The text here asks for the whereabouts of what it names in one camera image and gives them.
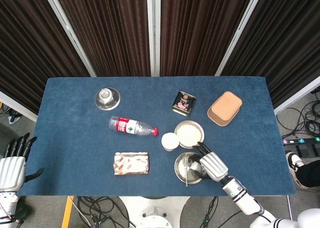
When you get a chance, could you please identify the dark brown screen panel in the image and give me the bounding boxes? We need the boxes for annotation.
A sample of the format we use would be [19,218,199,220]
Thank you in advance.
[159,0,256,77]
[221,0,320,108]
[0,0,90,115]
[52,0,152,78]

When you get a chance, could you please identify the white power adapter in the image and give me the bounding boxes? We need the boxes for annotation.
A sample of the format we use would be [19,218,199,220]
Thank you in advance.
[8,114,23,125]

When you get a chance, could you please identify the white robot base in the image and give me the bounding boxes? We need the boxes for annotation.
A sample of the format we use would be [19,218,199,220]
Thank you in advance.
[118,195,191,228]

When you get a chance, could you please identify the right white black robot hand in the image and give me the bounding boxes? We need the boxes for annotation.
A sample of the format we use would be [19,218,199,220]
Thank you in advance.
[189,141,230,182]

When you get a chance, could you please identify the small dark spoon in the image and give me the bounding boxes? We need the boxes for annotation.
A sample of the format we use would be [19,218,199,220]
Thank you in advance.
[183,155,198,188]

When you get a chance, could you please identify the black floor cable bundle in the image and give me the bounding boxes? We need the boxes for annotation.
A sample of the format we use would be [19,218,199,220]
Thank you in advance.
[72,195,137,228]
[198,195,219,228]
[276,91,320,138]

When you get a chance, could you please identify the bystander black trouser leg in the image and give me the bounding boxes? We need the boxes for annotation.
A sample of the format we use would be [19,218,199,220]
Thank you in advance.
[297,160,320,188]

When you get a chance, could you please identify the blue table cloth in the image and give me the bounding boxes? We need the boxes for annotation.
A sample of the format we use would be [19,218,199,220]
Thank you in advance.
[16,76,297,197]

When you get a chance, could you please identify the white screen frame post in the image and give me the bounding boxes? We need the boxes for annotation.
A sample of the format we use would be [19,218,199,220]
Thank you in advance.
[273,75,320,116]
[214,0,266,77]
[40,0,98,78]
[0,91,38,123]
[146,0,161,78]

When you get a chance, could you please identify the black pedal box numbered buttons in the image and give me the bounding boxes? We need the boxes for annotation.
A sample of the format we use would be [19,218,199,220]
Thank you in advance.
[282,137,320,159]

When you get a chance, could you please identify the white black sneaker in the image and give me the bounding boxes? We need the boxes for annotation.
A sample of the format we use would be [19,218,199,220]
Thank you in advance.
[285,152,306,188]

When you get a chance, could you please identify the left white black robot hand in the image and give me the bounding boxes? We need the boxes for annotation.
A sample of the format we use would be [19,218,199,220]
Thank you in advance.
[0,132,45,191]

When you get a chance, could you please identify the yellow floor tape strip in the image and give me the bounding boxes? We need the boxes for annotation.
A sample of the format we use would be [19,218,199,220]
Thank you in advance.
[61,195,75,228]

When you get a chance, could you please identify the brown rectangular tray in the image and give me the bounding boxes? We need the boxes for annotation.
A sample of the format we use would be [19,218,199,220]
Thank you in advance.
[206,91,243,127]

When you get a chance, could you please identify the black tin can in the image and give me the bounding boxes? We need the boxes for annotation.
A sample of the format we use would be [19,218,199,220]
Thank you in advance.
[171,91,197,117]

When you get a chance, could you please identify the red white snack packet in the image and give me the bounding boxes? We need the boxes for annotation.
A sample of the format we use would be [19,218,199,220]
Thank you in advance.
[113,151,151,176]

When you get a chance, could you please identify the plastic bottle red label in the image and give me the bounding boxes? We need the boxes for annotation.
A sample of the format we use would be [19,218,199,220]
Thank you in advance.
[108,116,159,137]

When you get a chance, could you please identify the steel plate with white contents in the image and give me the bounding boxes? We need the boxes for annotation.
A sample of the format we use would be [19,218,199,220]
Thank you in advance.
[174,120,205,149]

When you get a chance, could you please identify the white powder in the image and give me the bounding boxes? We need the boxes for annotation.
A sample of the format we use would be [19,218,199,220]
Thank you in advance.
[176,124,202,146]

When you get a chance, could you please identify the white paper cup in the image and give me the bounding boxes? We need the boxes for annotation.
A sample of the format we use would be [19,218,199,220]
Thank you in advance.
[161,132,180,152]

